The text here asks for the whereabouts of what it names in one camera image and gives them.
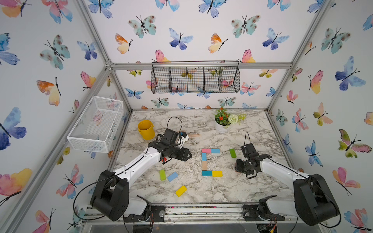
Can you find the beige plastic slotted scoop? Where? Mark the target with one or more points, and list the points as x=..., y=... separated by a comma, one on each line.
x=193, y=135

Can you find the natural wood building block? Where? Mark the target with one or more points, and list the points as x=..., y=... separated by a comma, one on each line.
x=204, y=165

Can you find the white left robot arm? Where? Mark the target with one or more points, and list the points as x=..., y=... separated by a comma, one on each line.
x=111, y=196

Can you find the black wire wall basket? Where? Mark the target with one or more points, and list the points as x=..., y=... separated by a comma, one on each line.
x=195, y=77

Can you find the white mesh wall basket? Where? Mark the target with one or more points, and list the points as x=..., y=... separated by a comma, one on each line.
x=95, y=128

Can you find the small yellow building block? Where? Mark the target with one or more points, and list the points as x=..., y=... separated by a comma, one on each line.
x=217, y=173

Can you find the yellow long building block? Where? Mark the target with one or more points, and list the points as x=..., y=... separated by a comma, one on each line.
x=181, y=191

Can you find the light green building block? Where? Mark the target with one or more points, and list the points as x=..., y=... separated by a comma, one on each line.
x=162, y=174

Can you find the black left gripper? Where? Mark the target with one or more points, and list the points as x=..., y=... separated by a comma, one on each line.
x=183, y=152

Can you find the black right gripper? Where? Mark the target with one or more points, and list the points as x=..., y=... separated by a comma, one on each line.
x=237, y=168

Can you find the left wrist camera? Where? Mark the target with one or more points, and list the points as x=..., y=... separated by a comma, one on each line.
x=182, y=138

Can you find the pale blue building block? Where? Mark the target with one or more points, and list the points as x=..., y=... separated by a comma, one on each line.
x=172, y=177

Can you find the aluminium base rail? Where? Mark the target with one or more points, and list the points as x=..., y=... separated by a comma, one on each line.
x=183, y=213

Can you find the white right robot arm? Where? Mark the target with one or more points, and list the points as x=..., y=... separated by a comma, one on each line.
x=312, y=200

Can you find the artificial green flower plant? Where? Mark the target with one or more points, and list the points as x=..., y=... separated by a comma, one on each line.
x=225, y=119

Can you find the white flower pot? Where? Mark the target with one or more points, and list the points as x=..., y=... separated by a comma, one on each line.
x=221, y=129

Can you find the light blue building block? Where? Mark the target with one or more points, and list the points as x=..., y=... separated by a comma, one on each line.
x=204, y=156

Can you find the teal building block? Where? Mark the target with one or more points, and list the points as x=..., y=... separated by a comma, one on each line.
x=207, y=173

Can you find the yellow cup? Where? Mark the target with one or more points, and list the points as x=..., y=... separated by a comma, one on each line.
x=146, y=129

